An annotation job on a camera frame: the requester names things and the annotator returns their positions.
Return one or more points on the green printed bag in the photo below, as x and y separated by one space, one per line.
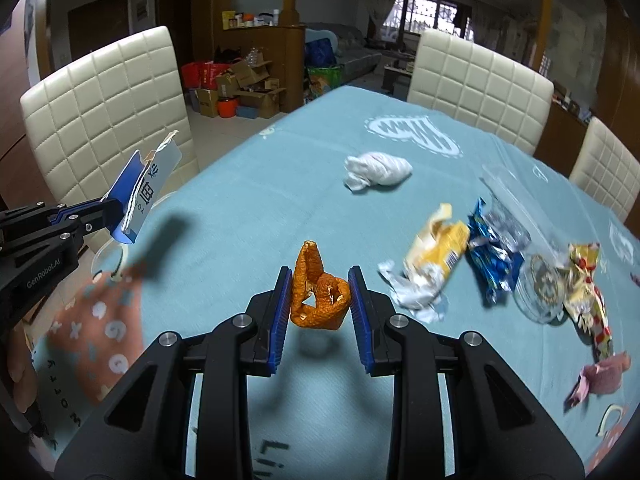
325 80

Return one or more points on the grey sofa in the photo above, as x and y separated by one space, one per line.
357 52

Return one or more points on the wooden door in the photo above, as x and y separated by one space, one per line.
97 25

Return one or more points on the red bag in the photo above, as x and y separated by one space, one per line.
197 74

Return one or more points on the gold red candy wrapper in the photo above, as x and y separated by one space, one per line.
590 300

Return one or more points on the round clear plastic lid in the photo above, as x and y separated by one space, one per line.
542 290

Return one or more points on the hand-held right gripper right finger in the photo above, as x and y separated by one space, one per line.
359 315

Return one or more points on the cream quilted dining chair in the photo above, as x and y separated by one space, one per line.
110 110
480 85
612 170

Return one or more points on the blue snack wrapper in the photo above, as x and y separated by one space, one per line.
492 260

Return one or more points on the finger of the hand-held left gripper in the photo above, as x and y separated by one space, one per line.
75 237
75 212

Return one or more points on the barred window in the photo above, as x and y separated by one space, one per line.
425 12

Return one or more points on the light blue printed tablecloth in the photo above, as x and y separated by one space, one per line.
280 195

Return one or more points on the yellow white snack wrapper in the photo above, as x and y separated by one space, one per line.
440 250

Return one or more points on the person's left hand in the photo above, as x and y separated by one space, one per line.
22 370

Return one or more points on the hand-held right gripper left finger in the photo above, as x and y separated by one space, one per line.
283 310

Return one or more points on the wooden sideboard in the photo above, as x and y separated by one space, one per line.
565 130

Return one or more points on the coffee table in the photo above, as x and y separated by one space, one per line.
397 72

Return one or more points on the orange bucket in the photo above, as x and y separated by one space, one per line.
227 108

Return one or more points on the blue white paper packet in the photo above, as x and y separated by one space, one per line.
150 180

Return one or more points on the orange peel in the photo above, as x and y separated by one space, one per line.
320 305

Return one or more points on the blue bag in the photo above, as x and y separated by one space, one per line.
319 52

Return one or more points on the pink paper scrap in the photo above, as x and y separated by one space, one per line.
602 375

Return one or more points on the pile of cardboard boxes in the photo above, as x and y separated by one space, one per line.
250 90

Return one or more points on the row of bottles and jars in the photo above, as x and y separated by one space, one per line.
250 20

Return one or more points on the white tissue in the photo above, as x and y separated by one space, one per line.
375 170

